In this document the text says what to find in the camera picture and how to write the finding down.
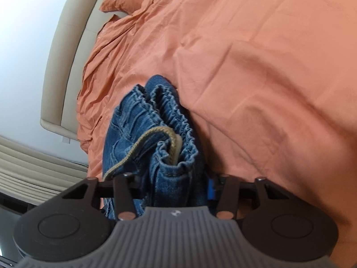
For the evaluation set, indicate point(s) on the orange duvet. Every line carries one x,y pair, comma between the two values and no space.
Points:
251,75

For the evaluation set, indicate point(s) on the blue denim pants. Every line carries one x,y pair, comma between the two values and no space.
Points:
139,122

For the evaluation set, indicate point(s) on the beige pleated curtain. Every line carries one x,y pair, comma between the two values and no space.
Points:
33,164

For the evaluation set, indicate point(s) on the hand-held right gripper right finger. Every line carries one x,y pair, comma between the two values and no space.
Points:
211,189

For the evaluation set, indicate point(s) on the beige upholstered bed headboard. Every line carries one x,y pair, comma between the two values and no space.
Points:
64,61

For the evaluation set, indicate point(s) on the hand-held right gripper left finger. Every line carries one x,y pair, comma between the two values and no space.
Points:
122,189

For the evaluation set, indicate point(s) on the white wall switch plate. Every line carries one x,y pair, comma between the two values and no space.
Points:
66,140

